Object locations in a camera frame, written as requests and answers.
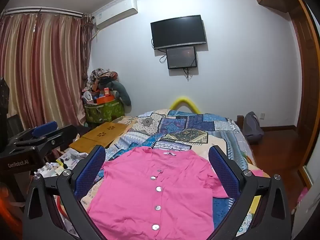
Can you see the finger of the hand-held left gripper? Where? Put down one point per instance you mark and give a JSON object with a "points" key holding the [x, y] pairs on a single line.
{"points": [[45, 128], [60, 137]]}

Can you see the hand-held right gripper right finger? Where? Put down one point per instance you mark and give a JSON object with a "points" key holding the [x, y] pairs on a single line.
{"points": [[222, 172]]}

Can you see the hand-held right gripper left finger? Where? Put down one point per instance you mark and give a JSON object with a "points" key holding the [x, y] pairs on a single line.
{"points": [[90, 172]]}

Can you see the pink buttoned knit cardigan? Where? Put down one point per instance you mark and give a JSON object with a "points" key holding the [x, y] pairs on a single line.
{"points": [[155, 195]]}

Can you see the pile of mixed clothes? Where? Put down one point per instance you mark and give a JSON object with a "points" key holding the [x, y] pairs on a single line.
{"points": [[102, 77]]}

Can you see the scattered white papers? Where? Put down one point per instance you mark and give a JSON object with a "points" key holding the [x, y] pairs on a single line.
{"points": [[67, 160]]}

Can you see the yellow wooden folding table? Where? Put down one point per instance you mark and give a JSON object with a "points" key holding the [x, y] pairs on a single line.
{"points": [[100, 135]]}

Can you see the orange plastic object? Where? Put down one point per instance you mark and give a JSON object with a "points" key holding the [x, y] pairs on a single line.
{"points": [[7, 205]]}

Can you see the green patterned storage bag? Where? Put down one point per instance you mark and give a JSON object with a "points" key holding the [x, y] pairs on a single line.
{"points": [[105, 112]]}

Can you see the dark wooden bedpost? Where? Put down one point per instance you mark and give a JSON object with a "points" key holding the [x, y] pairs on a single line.
{"points": [[240, 122]]}

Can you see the grey bag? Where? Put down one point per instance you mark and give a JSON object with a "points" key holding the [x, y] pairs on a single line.
{"points": [[252, 127]]}

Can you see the orange box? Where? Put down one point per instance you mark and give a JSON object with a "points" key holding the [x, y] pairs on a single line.
{"points": [[105, 100]]}

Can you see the pink striped curtain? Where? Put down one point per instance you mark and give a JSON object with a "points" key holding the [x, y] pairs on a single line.
{"points": [[42, 67]]}

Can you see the blue patchwork quilt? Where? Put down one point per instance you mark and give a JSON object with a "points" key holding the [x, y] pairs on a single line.
{"points": [[180, 127]]}

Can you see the grey plush pillow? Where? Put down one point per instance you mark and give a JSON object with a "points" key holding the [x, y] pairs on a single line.
{"points": [[122, 92]]}

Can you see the yellow foam tube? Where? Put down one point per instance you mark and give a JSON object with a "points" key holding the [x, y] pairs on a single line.
{"points": [[185, 101]]}

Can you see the brown wooden door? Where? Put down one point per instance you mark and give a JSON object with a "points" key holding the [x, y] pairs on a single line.
{"points": [[303, 67]]}

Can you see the white air conditioner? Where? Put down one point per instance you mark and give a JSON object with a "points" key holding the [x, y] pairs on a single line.
{"points": [[115, 12]]}

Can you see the white curtain rail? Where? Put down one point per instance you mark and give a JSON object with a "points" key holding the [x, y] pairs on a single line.
{"points": [[45, 12]]}

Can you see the small black wall monitor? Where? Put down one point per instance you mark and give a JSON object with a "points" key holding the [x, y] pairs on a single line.
{"points": [[181, 57]]}

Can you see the large black wall television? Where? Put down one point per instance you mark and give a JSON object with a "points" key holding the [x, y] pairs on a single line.
{"points": [[178, 31]]}

